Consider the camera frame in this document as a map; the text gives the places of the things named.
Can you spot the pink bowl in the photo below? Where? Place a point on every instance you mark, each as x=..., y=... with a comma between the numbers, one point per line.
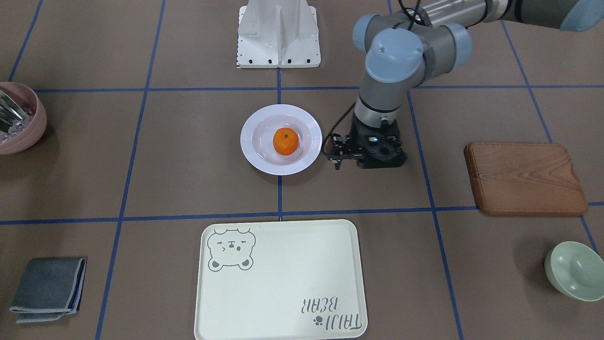
x=29, y=101

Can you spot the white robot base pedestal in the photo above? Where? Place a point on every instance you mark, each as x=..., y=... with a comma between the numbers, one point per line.
x=278, y=34

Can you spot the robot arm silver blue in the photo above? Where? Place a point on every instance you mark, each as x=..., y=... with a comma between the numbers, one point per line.
x=405, y=49

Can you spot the brown wooden cutting board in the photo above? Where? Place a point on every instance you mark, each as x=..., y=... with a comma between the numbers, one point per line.
x=524, y=179

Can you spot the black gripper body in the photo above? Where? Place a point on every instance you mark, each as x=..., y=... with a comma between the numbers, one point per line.
x=357, y=141

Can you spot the grey folded cloth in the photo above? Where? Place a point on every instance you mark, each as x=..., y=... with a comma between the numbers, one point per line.
x=49, y=289

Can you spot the white round plate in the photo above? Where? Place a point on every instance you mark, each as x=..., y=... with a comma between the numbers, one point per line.
x=256, y=139

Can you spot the metal scoop in bowl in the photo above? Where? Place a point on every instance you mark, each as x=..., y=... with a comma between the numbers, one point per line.
x=13, y=118

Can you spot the cream bear print tray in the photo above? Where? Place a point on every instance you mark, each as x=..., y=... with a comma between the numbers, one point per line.
x=282, y=280

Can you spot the orange mandarin fruit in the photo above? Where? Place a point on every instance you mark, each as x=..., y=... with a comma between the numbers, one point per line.
x=285, y=141

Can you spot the light green bowl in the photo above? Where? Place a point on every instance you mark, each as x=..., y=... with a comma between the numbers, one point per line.
x=575, y=270

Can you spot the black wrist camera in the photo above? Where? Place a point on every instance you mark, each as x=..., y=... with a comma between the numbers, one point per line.
x=335, y=148

